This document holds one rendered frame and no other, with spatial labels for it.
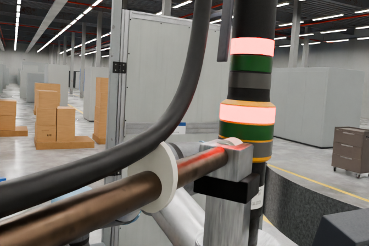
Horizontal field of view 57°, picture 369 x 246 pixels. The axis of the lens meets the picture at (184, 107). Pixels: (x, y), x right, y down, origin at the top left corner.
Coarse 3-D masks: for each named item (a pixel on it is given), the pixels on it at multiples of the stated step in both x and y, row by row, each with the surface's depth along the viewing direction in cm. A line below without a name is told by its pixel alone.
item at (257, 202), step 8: (256, 168) 26; (264, 168) 27; (264, 176) 27; (256, 200) 26; (256, 208) 26; (256, 216) 27; (256, 224) 27; (256, 232) 27; (248, 240) 27; (256, 240) 27
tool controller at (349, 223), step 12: (324, 216) 90; (336, 216) 91; (348, 216) 92; (360, 216) 93; (324, 228) 89; (336, 228) 86; (348, 228) 86; (360, 228) 87; (324, 240) 89; (336, 240) 86; (348, 240) 83; (360, 240) 82
